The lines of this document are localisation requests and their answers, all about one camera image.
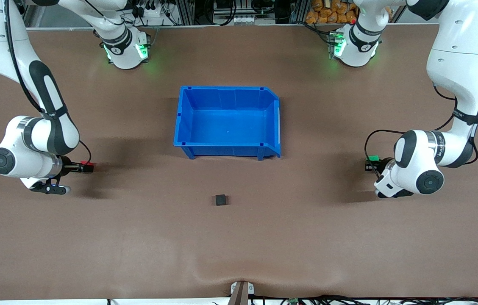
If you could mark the orange snack bags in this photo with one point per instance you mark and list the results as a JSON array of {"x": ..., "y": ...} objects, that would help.
[{"x": 328, "y": 15}]

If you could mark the black equipment box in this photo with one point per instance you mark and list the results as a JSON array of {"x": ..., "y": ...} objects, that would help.
[{"x": 226, "y": 3}]

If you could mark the brown table mat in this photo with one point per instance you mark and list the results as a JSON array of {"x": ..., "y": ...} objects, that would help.
[{"x": 95, "y": 237}]

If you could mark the camera stand post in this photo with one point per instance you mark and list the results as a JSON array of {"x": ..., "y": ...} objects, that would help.
[{"x": 241, "y": 294}]

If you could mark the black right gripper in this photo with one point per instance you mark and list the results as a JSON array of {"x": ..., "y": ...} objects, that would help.
[{"x": 68, "y": 165}]

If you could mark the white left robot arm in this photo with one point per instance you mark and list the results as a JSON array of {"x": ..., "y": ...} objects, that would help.
[{"x": 459, "y": 46}]

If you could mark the black cube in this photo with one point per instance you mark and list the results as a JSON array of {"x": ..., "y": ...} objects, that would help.
[{"x": 220, "y": 200}]

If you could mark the aluminium frame post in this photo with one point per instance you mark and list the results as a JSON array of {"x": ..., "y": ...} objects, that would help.
[
  {"x": 186, "y": 12},
  {"x": 298, "y": 10}
]

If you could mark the white power strip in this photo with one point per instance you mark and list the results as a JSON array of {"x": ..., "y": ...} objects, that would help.
[{"x": 154, "y": 12}]

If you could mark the green terminal connector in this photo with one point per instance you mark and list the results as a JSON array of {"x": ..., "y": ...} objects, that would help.
[{"x": 293, "y": 301}]

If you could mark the white terminal strip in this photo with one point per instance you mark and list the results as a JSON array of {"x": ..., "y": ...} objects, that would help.
[{"x": 239, "y": 19}]

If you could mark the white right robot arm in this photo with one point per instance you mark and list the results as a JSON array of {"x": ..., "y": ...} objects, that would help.
[{"x": 23, "y": 165}]

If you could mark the blue plastic storage bin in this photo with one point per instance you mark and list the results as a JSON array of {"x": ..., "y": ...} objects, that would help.
[{"x": 226, "y": 123}]

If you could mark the green cube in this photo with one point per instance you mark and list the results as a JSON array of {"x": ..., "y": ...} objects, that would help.
[{"x": 373, "y": 158}]

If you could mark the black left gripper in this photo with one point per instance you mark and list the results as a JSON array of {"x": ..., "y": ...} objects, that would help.
[{"x": 384, "y": 163}]

